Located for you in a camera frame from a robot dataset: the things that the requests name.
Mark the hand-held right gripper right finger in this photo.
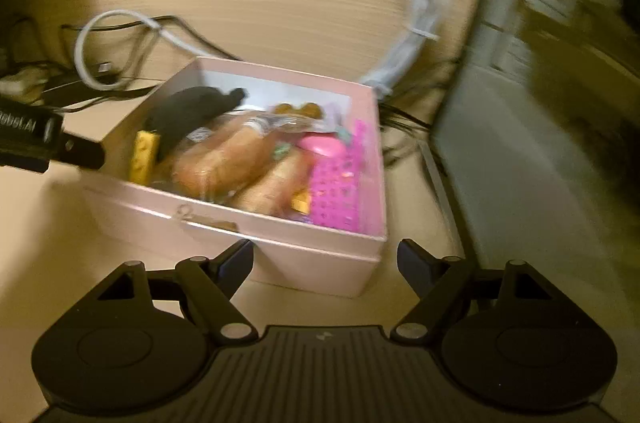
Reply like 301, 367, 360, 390
390, 238, 553, 346

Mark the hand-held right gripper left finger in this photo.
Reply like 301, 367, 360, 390
96, 238, 255, 346

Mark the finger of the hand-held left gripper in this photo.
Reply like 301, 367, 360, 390
52, 130, 106, 172

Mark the long yellow toy brick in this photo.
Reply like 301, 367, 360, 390
128, 130, 161, 184

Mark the pink cardboard box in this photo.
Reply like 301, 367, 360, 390
82, 56, 390, 299

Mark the packaged bread roll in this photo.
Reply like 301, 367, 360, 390
171, 113, 282, 200
232, 152, 312, 217

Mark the pink plastic basket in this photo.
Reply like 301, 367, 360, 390
299, 118, 372, 234

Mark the dark plush toy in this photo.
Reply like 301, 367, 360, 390
144, 86, 249, 164

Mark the pink and green toy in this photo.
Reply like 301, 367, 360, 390
298, 125, 352, 162

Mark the brown round toy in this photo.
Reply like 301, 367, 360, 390
273, 101, 324, 120

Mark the white power strip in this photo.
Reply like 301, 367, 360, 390
0, 67, 42, 94

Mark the black power adapter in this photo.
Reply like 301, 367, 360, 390
42, 75, 84, 104

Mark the glass-sided computer case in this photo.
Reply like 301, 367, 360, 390
432, 0, 640, 306

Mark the looped grey cable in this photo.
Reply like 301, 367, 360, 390
74, 8, 242, 90

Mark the black cable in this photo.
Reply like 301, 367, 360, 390
378, 95, 437, 166
60, 15, 236, 114

